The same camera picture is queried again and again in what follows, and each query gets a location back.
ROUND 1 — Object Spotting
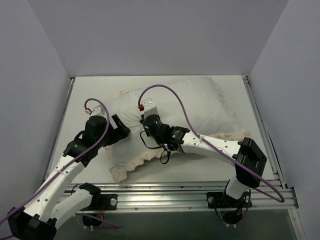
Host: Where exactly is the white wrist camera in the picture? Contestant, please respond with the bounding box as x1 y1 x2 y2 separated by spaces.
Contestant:
138 98 158 118
84 105 106 118

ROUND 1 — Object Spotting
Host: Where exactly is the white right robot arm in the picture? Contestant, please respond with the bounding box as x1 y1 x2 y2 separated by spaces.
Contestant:
140 114 267 207

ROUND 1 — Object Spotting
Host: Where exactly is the grey and cream pillowcase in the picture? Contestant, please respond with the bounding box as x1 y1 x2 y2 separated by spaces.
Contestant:
104 76 250 183

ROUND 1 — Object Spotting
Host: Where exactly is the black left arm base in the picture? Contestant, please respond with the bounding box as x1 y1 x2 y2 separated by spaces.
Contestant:
70 182 120 229

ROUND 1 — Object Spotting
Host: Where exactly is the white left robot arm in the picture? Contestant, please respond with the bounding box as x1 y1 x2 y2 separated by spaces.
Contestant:
7 114 131 240

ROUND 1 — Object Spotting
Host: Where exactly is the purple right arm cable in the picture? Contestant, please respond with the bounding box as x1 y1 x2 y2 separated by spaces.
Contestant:
137 84 285 223

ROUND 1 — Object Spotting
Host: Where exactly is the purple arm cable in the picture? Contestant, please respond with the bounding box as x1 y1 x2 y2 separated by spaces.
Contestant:
137 84 285 223
0 98 120 231

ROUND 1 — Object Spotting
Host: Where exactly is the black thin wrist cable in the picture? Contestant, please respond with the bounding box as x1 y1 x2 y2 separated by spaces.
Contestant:
139 130 176 165

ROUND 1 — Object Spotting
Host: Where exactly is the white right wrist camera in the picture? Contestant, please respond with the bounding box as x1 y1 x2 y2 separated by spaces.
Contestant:
138 98 158 118

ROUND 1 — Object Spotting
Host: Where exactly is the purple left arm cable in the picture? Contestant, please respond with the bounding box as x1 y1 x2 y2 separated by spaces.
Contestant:
0 98 120 231

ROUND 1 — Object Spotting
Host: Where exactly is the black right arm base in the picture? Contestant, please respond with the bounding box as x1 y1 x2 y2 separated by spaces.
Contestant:
206 190 252 228

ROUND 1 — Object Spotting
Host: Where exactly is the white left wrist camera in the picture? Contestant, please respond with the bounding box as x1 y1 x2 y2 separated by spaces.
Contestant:
84 105 106 118

